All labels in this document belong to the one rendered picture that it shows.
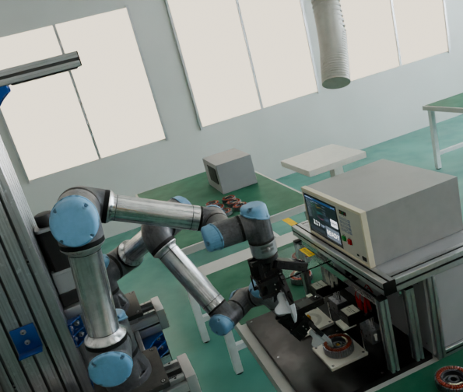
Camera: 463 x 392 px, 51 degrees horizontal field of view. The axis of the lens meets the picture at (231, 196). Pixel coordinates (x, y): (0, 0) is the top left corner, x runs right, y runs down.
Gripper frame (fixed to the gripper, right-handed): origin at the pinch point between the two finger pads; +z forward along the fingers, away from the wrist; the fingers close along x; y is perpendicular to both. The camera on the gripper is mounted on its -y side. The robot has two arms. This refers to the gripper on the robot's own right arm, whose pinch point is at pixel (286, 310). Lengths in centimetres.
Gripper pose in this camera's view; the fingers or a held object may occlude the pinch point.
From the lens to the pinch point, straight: 150.1
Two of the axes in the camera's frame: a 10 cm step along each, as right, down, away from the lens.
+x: 3.3, 2.0, -9.2
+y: -9.1, 3.3, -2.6
